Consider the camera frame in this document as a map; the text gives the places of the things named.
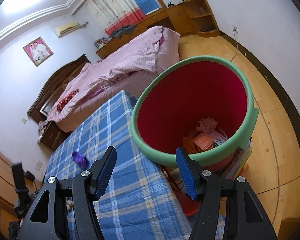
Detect stack of books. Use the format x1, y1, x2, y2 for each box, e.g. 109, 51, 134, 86
222, 140, 253, 181

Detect purple wrapper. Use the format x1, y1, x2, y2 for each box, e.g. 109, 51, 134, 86
72, 151, 89, 169

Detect pink blanket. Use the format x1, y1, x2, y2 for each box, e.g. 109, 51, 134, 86
47, 26, 181, 123

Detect framed wall photo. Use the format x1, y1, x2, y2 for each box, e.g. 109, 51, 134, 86
23, 37, 54, 67

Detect white and red curtain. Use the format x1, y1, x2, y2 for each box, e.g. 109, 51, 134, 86
85, 0, 148, 37

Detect grey clothes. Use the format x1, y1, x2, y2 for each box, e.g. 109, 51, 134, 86
112, 25, 137, 39

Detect long wooden desk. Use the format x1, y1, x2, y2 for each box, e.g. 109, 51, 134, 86
95, 0, 220, 59

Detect green bin with red inside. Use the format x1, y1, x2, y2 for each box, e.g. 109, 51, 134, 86
130, 55, 260, 173

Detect brown wooden cabinet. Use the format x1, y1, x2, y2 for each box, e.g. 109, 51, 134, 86
0, 140, 43, 222

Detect red patterned pillow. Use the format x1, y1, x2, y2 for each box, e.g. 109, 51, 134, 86
56, 89, 80, 111

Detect dark wooden nightstand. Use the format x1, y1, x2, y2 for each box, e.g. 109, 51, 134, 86
37, 121, 66, 152

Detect blue plaid tablecloth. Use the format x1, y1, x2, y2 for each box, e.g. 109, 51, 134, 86
41, 90, 198, 240

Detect wall air conditioner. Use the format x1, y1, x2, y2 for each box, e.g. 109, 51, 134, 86
52, 21, 81, 38

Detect dark wooden bed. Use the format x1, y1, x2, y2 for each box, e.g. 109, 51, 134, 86
27, 26, 181, 133

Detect red plastic stool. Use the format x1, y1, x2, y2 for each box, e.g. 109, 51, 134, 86
182, 199, 203, 217

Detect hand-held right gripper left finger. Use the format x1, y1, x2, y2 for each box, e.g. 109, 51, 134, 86
16, 146, 118, 240

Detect white printed packet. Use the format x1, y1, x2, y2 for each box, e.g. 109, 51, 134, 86
207, 129, 229, 147

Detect white paper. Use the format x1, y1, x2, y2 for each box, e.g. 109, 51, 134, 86
195, 117, 219, 133

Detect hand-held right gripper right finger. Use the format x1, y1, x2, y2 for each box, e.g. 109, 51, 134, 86
175, 147, 278, 240

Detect box of books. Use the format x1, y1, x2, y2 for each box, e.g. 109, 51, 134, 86
94, 37, 111, 49

